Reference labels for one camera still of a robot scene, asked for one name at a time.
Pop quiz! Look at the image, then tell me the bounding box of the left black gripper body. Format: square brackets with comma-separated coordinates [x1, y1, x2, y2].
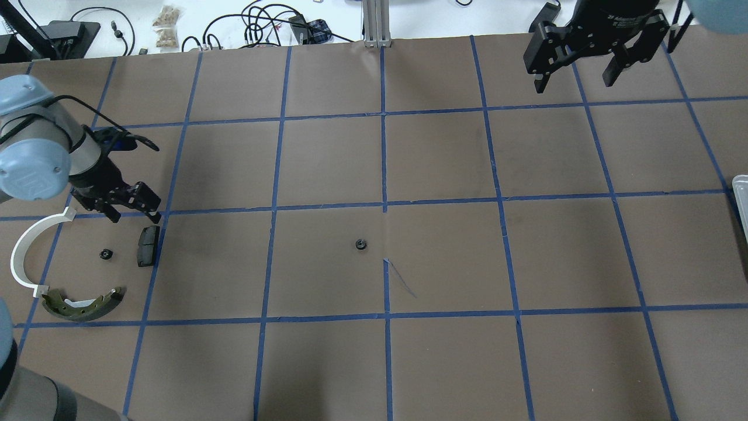
[70, 156, 130, 207]

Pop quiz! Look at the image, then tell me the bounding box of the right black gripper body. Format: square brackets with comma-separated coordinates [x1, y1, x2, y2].
[570, 1, 670, 53]

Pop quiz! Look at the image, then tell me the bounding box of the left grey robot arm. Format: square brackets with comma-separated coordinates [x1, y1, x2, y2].
[1, 74, 161, 420]

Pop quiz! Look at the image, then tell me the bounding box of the black brake pad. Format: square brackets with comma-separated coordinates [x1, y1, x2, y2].
[136, 226, 161, 267]

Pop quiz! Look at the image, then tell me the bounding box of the white curved plastic part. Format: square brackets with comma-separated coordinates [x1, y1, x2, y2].
[11, 207, 78, 298]

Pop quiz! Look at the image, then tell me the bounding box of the olive brake shoe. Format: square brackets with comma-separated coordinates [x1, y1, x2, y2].
[41, 286, 126, 323]

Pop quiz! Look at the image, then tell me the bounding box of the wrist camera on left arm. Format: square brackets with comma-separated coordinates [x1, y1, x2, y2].
[91, 127, 160, 155]

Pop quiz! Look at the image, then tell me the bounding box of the aluminium frame post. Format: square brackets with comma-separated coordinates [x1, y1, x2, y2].
[361, 0, 392, 48]

